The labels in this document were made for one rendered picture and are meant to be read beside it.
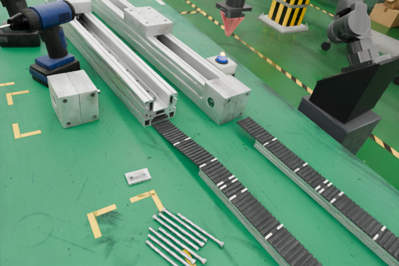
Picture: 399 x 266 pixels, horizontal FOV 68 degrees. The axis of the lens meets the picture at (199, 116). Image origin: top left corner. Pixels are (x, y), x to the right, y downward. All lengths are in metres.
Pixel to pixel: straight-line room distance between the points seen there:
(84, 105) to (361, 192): 0.71
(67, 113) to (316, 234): 0.62
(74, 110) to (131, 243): 0.35
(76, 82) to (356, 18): 0.80
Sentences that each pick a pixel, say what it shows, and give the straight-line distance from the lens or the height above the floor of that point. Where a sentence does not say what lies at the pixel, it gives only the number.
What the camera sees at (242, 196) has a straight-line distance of 0.64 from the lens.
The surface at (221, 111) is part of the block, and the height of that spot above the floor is 0.83.
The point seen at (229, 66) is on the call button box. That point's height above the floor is 0.84.
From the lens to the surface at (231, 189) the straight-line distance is 0.65.
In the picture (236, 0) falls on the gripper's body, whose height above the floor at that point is 1.05.
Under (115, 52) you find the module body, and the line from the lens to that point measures 1.02.
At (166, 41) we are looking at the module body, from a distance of 1.09.
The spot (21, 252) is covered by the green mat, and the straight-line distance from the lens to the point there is 0.62.
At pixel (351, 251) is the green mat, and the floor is 0.78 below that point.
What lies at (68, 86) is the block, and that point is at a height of 0.87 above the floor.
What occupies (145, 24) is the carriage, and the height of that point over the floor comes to 0.90.
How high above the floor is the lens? 1.31
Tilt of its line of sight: 38 degrees down
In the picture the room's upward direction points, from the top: 12 degrees clockwise
